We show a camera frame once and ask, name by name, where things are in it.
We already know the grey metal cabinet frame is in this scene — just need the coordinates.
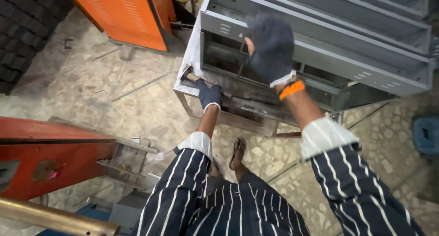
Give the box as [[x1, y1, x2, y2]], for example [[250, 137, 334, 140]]
[[200, 0, 434, 112]]

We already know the person's left hand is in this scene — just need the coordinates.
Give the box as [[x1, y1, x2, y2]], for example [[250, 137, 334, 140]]
[[196, 78, 222, 113]]

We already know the black sandal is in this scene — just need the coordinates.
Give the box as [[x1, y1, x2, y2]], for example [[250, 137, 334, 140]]
[[229, 137, 247, 171]]

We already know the stack of black tyres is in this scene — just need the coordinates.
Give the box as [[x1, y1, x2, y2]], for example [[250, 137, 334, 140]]
[[0, 0, 74, 95]]

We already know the brass coloured metal pipe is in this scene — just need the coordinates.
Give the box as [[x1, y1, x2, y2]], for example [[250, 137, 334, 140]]
[[0, 197, 120, 236]]

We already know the orange metal machine cabinet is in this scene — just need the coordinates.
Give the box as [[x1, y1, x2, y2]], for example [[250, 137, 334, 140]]
[[63, 0, 196, 52]]

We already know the metal work table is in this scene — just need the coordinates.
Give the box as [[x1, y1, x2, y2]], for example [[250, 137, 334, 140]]
[[173, 10, 344, 138]]

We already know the striped dark shirt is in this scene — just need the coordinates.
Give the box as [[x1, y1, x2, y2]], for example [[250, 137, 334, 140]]
[[132, 117, 426, 236]]

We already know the blue plastic stool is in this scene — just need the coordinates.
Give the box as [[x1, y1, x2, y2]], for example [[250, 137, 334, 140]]
[[412, 116, 439, 156]]

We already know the wooden handled hammer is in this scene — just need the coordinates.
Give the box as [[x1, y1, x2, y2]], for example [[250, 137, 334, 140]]
[[180, 65, 203, 84]]

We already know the person's right hand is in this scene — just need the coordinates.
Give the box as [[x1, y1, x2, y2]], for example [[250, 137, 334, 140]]
[[244, 15, 297, 89]]

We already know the red metal machine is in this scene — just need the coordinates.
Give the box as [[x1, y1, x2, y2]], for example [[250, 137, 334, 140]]
[[0, 116, 159, 201]]

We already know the orange wristband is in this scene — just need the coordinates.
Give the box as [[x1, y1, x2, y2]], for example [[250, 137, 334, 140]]
[[278, 80, 305, 101]]

